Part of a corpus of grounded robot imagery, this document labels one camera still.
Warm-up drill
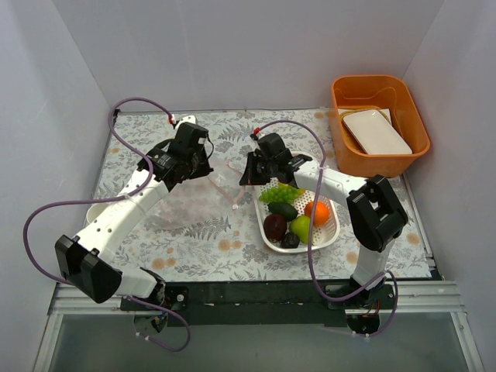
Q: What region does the green grape bunch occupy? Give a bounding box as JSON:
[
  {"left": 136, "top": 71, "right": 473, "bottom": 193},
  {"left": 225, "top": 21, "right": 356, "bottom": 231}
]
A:
[{"left": 259, "top": 187, "right": 297, "bottom": 204}]

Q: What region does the clear zip top bag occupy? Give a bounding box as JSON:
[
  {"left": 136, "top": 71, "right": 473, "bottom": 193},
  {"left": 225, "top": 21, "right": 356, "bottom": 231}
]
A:
[{"left": 143, "top": 158, "right": 246, "bottom": 232}]

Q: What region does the dark green avocado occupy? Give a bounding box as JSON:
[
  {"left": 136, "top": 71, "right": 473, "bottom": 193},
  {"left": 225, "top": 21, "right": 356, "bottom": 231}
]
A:
[{"left": 267, "top": 201, "right": 298, "bottom": 222}]

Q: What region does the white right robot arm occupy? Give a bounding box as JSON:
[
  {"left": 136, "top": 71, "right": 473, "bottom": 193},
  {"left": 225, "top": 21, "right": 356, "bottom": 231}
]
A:
[{"left": 239, "top": 133, "right": 408, "bottom": 308}]

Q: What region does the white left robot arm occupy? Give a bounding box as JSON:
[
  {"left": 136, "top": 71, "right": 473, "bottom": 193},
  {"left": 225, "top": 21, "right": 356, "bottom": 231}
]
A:
[{"left": 55, "top": 115, "right": 213, "bottom": 310}]

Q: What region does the yellow banana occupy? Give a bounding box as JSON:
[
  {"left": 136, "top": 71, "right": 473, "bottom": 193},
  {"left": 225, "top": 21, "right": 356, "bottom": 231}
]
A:
[{"left": 278, "top": 183, "right": 305, "bottom": 198}]

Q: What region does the dark red apple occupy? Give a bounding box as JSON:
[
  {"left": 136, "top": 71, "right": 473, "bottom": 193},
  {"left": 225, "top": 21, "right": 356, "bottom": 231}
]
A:
[{"left": 263, "top": 214, "right": 288, "bottom": 242}]

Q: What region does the green pear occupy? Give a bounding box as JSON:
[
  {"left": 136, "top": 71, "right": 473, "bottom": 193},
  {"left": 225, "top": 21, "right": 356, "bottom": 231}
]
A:
[{"left": 289, "top": 215, "right": 311, "bottom": 244}]

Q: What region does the floral patterned table mat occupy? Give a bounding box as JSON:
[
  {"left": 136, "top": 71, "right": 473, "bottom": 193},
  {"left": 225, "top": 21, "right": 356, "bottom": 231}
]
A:
[{"left": 73, "top": 109, "right": 433, "bottom": 284}]

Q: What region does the orange fruit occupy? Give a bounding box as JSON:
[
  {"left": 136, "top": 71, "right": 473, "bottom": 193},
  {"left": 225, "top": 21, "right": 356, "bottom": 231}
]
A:
[{"left": 304, "top": 201, "right": 330, "bottom": 227}]

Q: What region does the dark purple plum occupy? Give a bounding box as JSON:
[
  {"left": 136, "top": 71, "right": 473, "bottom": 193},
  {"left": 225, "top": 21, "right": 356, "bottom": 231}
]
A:
[{"left": 280, "top": 232, "right": 300, "bottom": 249}]

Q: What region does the white perforated plastic basket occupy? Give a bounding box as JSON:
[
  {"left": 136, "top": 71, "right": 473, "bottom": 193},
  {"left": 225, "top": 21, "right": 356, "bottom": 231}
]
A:
[{"left": 254, "top": 178, "right": 340, "bottom": 254}]

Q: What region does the white paper cup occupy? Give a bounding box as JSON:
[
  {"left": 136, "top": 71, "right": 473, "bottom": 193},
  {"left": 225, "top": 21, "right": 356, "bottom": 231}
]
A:
[{"left": 86, "top": 204, "right": 105, "bottom": 224}]

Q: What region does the white rectangular plate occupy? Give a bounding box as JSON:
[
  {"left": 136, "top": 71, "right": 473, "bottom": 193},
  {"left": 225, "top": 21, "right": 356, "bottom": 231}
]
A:
[{"left": 339, "top": 108, "right": 412, "bottom": 155}]

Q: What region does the orange plastic tub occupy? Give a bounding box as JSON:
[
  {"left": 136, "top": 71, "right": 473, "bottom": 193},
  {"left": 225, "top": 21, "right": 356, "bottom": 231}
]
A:
[{"left": 329, "top": 75, "right": 431, "bottom": 177}]

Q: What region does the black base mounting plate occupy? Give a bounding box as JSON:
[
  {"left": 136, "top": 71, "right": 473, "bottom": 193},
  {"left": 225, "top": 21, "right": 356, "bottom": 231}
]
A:
[{"left": 119, "top": 278, "right": 398, "bottom": 329}]

